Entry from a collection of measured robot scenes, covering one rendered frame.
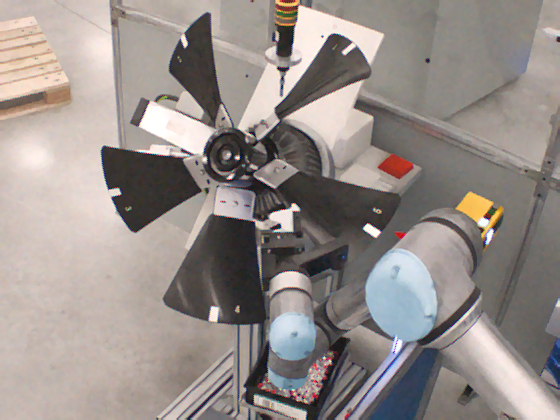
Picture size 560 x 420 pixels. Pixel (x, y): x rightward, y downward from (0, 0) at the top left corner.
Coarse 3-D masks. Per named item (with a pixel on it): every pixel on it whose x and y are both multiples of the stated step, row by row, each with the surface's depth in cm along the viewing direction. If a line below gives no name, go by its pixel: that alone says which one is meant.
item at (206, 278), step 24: (216, 216) 160; (216, 240) 160; (240, 240) 162; (192, 264) 159; (216, 264) 159; (240, 264) 161; (168, 288) 159; (192, 288) 159; (216, 288) 159; (240, 288) 161; (192, 312) 159; (264, 312) 161
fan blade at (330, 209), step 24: (288, 192) 153; (312, 192) 154; (336, 192) 155; (360, 192) 155; (384, 192) 155; (312, 216) 150; (336, 216) 150; (360, 216) 150; (384, 216) 150; (312, 240) 147; (360, 240) 147
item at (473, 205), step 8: (464, 200) 174; (472, 200) 174; (480, 200) 174; (488, 200) 175; (456, 208) 172; (464, 208) 172; (472, 208) 172; (480, 208) 172; (488, 208) 172; (472, 216) 169; (480, 216) 170; (496, 216) 170; (480, 224) 167; (488, 224) 167; (488, 232) 167; (496, 232) 177
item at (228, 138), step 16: (224, 128) 158; (208, 144) 159; (224, 144) 158; (240, 144) 156; (256, 144) 158; (272, 144) 165; (208, 160) 159; (224, 160) 158; (240, 160) 156; (256, 160) 157; (272, 160) 164; (224, 176) 156; (240, 176) 155; (256, 192) 165
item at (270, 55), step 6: (270, 48) 142; (294, 48) 142; (270, 54) 140; (294, 54) 140; (300, 54) 140; (270, 60) 139; (276, 60) 138; (282, 60) 138; (288, 60) 138; (294, 60) 138; (300, 60) 140; (282, 66) 138; (288, 66) 138
